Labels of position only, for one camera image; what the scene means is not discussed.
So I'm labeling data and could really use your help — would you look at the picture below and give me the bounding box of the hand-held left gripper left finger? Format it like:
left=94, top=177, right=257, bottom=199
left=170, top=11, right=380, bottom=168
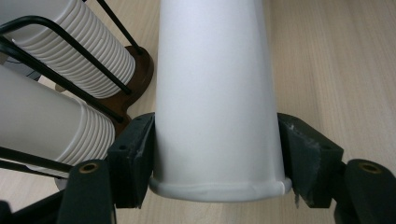
left=106, top=112, right=156, bottom=210

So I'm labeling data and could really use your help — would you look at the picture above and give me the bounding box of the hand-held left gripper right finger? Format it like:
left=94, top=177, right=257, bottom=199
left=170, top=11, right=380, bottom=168
left=276, top=112, right=346, bottom=209

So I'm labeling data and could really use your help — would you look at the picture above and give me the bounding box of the dark wire cup holder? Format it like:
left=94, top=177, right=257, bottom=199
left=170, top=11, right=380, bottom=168
left=0, top=0, right=155, bottom=182

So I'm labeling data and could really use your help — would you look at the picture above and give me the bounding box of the short stack of white cups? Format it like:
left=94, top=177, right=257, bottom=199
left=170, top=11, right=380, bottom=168
left=0, top=64, right=117, bottom=191

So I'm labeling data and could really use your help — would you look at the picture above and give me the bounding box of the white paper cup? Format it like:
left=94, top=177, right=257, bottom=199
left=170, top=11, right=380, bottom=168
left=148, top=0, right=294, bottom=203

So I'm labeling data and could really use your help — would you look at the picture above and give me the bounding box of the tall stack of white cups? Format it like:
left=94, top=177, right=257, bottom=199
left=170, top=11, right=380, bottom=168
left=0, top=0, right=137, bottom=100

